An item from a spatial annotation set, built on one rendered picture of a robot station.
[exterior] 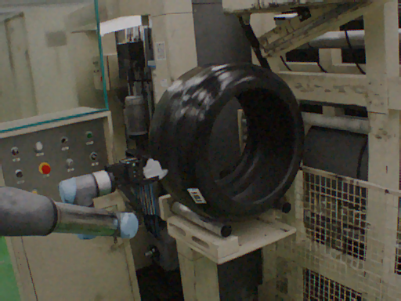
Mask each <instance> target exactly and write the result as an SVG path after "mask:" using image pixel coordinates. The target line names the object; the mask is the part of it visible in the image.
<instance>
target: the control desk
mask: <svg viewBox="0 0 401 301"><path fill-rule="evenodd" d="M114 163H117V156H116V150H115V146H114V135H113V124H112V118H111V112H110V111H103V112H98V114H90V115H86V116H81V117H76V118H69V119H64V120H60V121H55V122H53V123H49V124H44V125H36V126H33V127H29V128H25V129H17V130H13V131H9V132H2V133H0V187H14V188H17V189H21V190H25V191H27V192H31V193H33V194H38V195H42V196H48V197H50V198H52V199H53V200H54V201H55V202H59V203H61V204H63V202H62V200H61V197H60V191H59V185H60V182H63V181H65V180H69V179H71V178H73V177H74V178H75V177H78V176H84V175H87V174H90V173H93V172H98V171H102V170H104V171H105V168H104V165H105V164H114ZM92 201H93V203H94V206H95V209H106V210H111V211H117V212H125V208H124V202H123V197H122V195H121V193H120V191H119V190H118V189H117V188H116V191H115V192H114V193H111V194H106V195H103V196H101V197H97V198H93V199H92ZM5 239H6V243H7V246H8V249H9V255H10V259H11V262H12V265H13V271H14V274H15V278H16V283H17V287H18V289H19V291H20V296H21V299H22V301H141V299H140V294H139V285H138V284H137V280H136V274H135V264H134V259H133V258H132V250H131V245H130V239H129V238H124V239H123V238H117V237H110V236H98V237H96V238H93V239H91V240H82V239H80V238H78V236H77V234H61V233H52V234H50V235H49V236H48V235H47V236H25V237H19V236H17V237H5Z"/></svg>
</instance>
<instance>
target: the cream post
mask: <svg viewBox="0 0 401 301"><path fill-rule="evenodd" d="M150 15H151V21H152V27H153V30H152V34H153V40H154V52H155V57H154V58H155V65H156V72H157V84H158V91H159V93H158V97H159V99H160V98H161V96H163V94H164V92H165V91H166V90H167V88H168V87H169V86H170V85H171V83H173V81H174V80H176V79H177V78H178V77H179V76H181V75H182V74H184V73H186V72H187V71H189V70H191V69H192V68H194V67H197V55H196V47H195V39H194V34H195V32H194V24H193V10H192V2H191V0H150ZM162 41H164V44H165V58H166V60H157V49H156V42H162ZM161 79H167V85H168V87H166V86H161ZM176 245H177V252H178V258H179V265H180V270H181V277H182V289H183V295H184V301H220V298H219V283H218V276H217V268H216V263H215V262H214V261H212V260H210V259H209V258H208V257H204V256H202V255H201V254H200V253H198V252H196V251H195V250H193V249H192V248H190V247H189V246H187V245H185V244H183V243H182V242H181V241H179V240H177V239H176Z"/></svg>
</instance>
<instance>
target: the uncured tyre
mask: <svg viewBox="0 0 401 301"><path fill-rule="evenodd" d="M234 97H235V98H236V99H237V101H238V103H240V105H241V106H242V108H243V110H244V114H245V118H246V122H247V139H246V143H245V147H244V151H243V154H242V155H241V157H240V160H239V162H238V163H237V165H236V167H235V168H234V169H233V170H232V171H231V172H230V173H229V174H227V175H226V176H224V177H223V178H221V179H220V180H218V181H215V180H214V177H213V175H212V173H211V168H210V164H209V155H208V149H209V141H210V136H211V131H212V128H213V125H214V123H215V120H216V118H217V117H218V115H219V113H220V111H221V110H222V109H223V108H224V106H225V105H226V104H227V103H228V102H229V101H230V100H231V99H232V98H234ZM304 148H305V134H304V125H303V120H302V113H301V110H300V107H299V105H298V101H297V100H296V98H295V96H294V93H293V92H292V91H291V89H290V88H289V86H288V85H287V84H286V82H285V81H284V80H283V79H282V78H280V77H279V76H278V75H276V74H274V73H273V72H272V71H271V70H269V69H267V68H265V67H262V66H260V65H257V64H254V63H220V62H216V63H205V64H202V65H200V66H197V67H194V68H192V69H191V70H189V71H187V72H186V73H184V74H182V75H181V76H179V77H178V78H177V79H176V80H174V81H173V83H171V85H170V86H169V87H168V88H167V90H166V91H165V92H164V94H163V96H161V98H160V99H159V101H158V103H157V106H156V107H155V110H154V113H153V116H152V119H151V123H150V133H149V150H150V159H153V160H154V161H158V162H159V164H160V167H161V170H165V169H167V170H168V173H167V174H166V175H165V176H163V177H162V178H161V179H159V181H160V183H161V185H162V186H163V187H164V189H165V190H166V192H167V193H168V194H169V195H170V196H171V197H172V198H174V199H175V200H176V201H177V202H179V203H181V204H182V205H185V206H186V207H188V208H190V209H192V210H194V211H196V212H199V213H200V214H202V215H206V216H208V217H210V218H212V219H216V220H218V221H223V222H243V221H247V220H248V219H253V218H255V217H257V216H260V215H261V214H263V213H264V212H267V211H268V210H269V209H271V208H272V207H273V206H274V205H275V204H276V203H277V202H278V201H279V200H280V199H281V198H282V197H283V196H284V195H285V193H286V192H287V191H288V189H289V188H290V186H291V184H292V183H293V182H294V178H295V177H296V175H297V173H298V170H299V168H300V165H301V163H302V157H303V153H304ZM189 189H198V191H199V192H200V195H201V196H202V197H203V198H204V200H205V201H206V203H196V202H195V201H194V200H193V198H192V196H191V195H190V193H189V191H188V190H189Z"/></svg>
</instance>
